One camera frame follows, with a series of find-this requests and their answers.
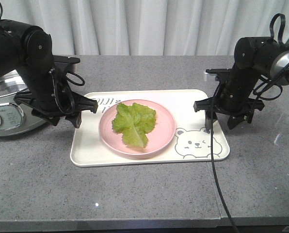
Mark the cream bear serving tray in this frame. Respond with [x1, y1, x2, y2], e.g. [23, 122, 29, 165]
[70, 89, 230, 167]

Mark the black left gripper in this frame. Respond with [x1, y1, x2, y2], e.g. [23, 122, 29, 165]
[14, 91, 98, 129]

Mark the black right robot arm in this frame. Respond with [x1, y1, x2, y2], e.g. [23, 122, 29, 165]
[193, 37, 289, 131]

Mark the grey pleated curtain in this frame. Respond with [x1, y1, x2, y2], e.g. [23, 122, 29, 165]
[0, 0, 289, 55]

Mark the green lettuce leaf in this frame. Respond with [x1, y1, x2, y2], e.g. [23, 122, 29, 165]
[112, 102, 156, 148]

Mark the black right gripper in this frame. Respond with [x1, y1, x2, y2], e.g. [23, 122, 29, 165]
[193, 97, 265, 133]

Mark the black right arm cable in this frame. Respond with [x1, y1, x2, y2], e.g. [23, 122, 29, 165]
[209, 13, 289, 233]

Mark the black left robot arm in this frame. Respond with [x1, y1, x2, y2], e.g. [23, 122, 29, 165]
[0, 19, 98, 128]

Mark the pink round plate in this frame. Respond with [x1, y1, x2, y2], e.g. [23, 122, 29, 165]
[98, 100, 177, 159]

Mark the pale green electric cooking pot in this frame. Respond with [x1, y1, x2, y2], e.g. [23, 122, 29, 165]
[0, 70, 46, 136]

